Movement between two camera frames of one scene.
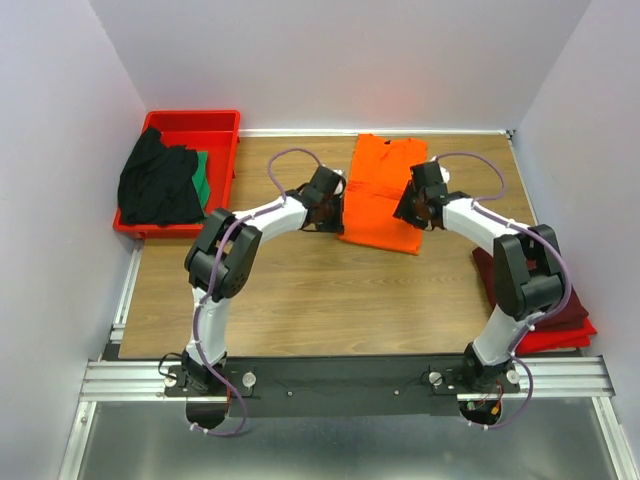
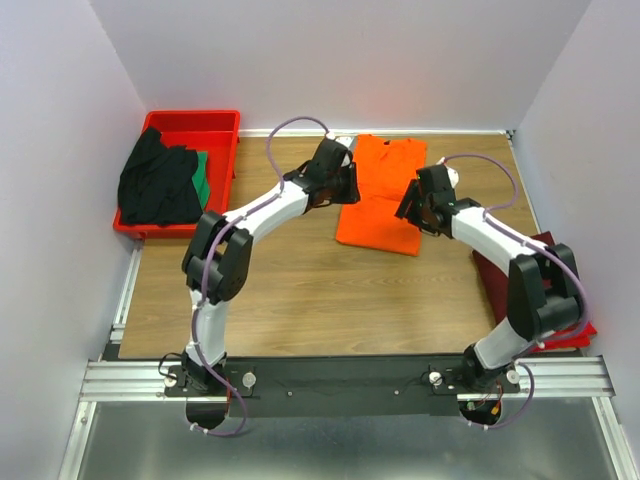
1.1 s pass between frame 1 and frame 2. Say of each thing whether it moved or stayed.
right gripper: stayed
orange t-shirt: stayed
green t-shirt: stayed
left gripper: moved
